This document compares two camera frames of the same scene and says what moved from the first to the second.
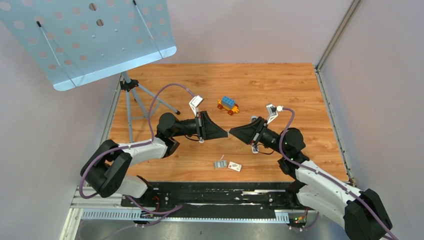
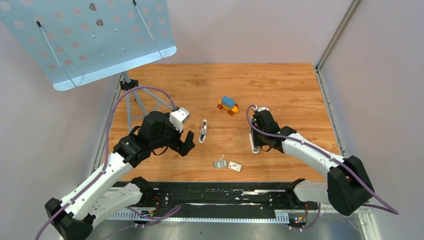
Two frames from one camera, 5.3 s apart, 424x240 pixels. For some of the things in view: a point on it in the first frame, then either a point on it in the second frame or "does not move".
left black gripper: [205, 129] → [184, 147]
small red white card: [235, 166] does not move
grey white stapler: [254, 148] does not move
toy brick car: [228, 104] does not move
